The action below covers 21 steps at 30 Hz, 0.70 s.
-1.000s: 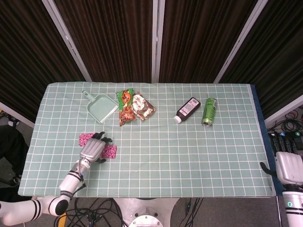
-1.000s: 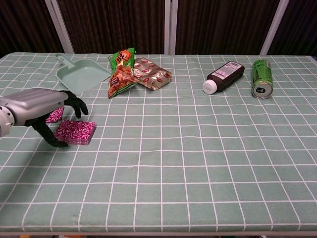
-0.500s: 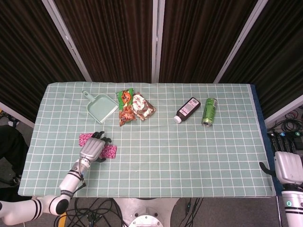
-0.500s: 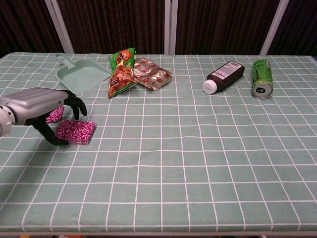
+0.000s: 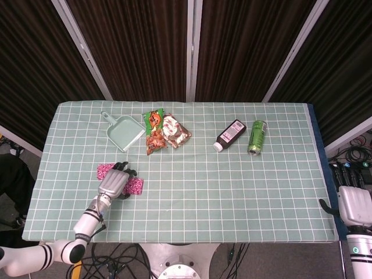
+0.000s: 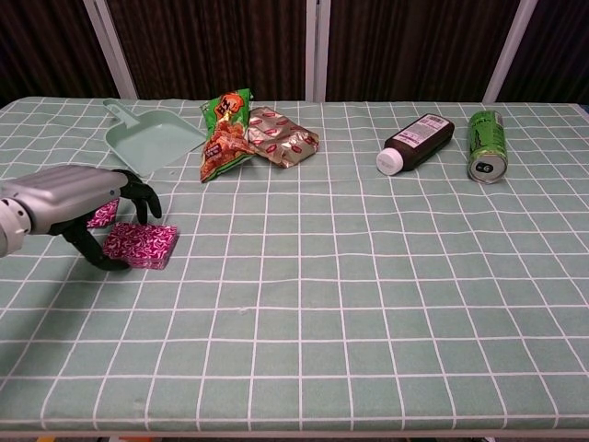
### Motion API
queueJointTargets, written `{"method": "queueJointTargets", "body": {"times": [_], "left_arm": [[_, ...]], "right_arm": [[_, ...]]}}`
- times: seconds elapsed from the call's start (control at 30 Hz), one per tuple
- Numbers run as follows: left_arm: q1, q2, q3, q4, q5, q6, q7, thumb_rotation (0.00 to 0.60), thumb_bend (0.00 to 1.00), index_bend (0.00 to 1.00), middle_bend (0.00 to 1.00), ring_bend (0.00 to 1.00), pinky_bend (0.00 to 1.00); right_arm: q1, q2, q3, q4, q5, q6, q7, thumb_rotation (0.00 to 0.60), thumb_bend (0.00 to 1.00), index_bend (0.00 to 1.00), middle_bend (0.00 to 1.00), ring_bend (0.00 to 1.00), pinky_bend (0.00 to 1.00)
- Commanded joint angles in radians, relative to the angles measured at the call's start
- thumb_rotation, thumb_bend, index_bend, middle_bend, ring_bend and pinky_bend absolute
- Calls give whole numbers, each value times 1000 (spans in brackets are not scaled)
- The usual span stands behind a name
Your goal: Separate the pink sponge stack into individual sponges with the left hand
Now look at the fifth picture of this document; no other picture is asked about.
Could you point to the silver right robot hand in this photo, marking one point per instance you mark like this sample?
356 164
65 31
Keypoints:
356 203

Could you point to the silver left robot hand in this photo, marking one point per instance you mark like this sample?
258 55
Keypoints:
113 183

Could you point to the pink glittery pouch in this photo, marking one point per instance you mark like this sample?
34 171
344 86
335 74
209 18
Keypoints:
136 186

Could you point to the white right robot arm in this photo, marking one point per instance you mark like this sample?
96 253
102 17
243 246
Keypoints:
360 253

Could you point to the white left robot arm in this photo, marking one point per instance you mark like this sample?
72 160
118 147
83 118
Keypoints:
85 221

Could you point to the mint green plastic dustpan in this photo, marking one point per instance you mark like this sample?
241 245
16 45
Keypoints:
125 132

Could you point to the green orange snack bag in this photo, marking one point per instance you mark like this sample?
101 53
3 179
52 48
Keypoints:
154 133

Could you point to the white brown snack packet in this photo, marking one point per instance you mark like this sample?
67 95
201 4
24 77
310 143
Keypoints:
175 132

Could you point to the green white grid tablecloth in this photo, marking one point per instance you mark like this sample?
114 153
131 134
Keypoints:
203 189

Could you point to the black bulky object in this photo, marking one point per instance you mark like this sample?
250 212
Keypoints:
14 180

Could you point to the green drink can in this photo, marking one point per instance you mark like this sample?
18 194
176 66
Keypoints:
257 136

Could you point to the brown bottle white cap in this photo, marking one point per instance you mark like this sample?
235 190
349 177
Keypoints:
231 134

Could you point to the white partition frame post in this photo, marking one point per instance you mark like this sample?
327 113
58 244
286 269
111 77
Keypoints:
20 139
293 49
348 133
84 52
194 49

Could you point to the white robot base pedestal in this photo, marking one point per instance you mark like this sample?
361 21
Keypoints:
177 261

